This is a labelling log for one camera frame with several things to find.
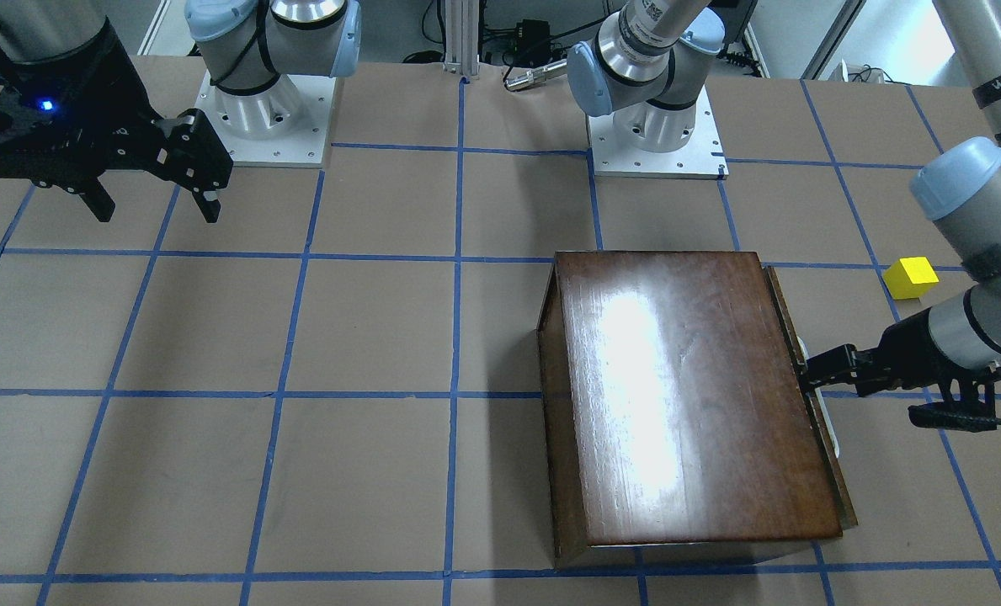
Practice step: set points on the dark wooden drawer box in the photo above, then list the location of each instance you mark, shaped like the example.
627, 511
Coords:
674, 422

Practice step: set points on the yellow cube block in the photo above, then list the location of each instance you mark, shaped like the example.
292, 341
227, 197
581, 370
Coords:
910, 278

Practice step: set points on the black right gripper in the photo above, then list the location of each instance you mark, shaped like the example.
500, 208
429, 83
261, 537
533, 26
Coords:
114, 94

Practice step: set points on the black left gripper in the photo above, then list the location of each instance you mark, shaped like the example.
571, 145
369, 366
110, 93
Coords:
906, 348

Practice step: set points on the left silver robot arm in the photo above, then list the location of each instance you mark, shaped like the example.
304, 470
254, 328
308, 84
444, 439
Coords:
651, 59

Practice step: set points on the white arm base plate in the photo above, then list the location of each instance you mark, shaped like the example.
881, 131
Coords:
660, 135
287, 126

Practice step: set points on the wooden drawer with white handle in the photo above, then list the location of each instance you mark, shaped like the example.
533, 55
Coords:
817, 411

